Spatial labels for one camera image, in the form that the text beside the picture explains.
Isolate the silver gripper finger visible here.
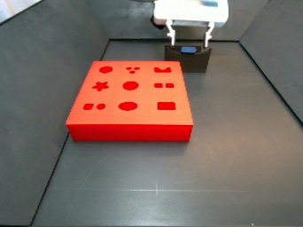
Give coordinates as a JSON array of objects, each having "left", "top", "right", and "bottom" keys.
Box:
[
  {"left": 205, "top": 21, "right": 214, "bottom": 48},
  {"left": 166, "top": 20, "right": 175, "bottom": 46}
]

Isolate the red shape-sorter fixture block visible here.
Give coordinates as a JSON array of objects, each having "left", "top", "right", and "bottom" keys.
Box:
[{"left": 67, "top": 60, "right": 194, "bottom": 142}]

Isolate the blue square-circle peg object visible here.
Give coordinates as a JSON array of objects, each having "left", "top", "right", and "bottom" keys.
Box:
[{"left": 181, "top": 46, "right": 198, "bottom": 54}]

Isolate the black curved regrasp stand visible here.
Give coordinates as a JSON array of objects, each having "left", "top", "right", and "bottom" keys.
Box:
[{"left": 165, "top": 45, "right": 213, "bottom": 73}]

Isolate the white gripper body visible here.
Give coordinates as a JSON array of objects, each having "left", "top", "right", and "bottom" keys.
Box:
[{"left": 151, "top": 0, "right": 229, "bottom": 27}]

